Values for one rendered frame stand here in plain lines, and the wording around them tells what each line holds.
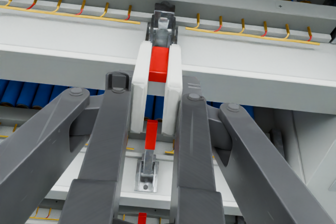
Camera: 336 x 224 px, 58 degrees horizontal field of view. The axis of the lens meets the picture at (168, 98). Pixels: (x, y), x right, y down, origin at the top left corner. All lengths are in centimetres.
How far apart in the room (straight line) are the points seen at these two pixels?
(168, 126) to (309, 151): 25
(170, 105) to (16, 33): 18
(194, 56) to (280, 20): 9
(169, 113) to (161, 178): 25
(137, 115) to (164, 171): 25
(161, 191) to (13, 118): 21
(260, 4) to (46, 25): 19
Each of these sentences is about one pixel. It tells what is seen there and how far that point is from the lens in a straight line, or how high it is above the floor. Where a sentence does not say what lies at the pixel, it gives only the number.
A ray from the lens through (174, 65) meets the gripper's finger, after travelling 17.
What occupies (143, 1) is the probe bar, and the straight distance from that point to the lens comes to 28.
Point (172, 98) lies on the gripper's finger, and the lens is 15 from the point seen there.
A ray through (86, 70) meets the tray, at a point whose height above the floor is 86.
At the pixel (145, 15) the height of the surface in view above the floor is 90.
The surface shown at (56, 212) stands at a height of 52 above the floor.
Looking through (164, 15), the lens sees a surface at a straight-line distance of 25.
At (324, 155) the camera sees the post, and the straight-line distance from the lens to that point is 36.
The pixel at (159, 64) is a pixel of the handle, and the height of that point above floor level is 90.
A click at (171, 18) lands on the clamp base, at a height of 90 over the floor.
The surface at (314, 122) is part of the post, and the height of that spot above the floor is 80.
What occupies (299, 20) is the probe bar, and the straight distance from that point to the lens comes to 31.
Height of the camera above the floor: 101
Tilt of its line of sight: 38 degrees down
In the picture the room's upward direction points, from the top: 8 degrees clockwise
